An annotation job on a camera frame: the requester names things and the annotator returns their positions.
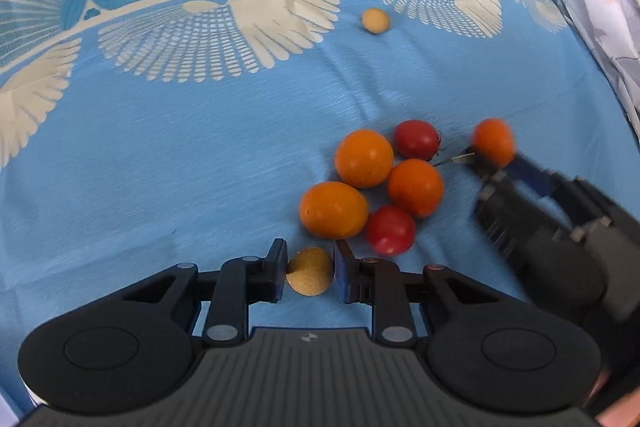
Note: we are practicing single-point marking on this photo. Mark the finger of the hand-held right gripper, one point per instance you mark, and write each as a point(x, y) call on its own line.
point(532, 177)
point(487, 169)

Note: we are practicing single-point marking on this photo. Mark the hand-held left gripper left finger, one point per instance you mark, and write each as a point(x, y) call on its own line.
point(278, 271)

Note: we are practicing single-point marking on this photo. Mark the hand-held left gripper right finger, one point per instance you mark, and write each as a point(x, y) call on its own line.
point(343, 272)

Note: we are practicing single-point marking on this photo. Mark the orange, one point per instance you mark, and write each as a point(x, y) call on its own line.
point(494, 142)
point(415, 188)
point(333, 210)
point(363, 158)

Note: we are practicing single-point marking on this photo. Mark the tan round fruit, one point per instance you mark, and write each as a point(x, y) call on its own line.
point(375, 21)
point(311, 272)

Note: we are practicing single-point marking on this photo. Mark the red tomato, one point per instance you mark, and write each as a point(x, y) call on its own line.
point(391, 230)
point(416, 139)

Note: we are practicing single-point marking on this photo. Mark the blue cream patterned bedsheet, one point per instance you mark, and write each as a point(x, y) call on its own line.
point(150, 157)

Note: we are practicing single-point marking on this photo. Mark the white printed cloth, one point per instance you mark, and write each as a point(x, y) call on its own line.
point(595, 7)

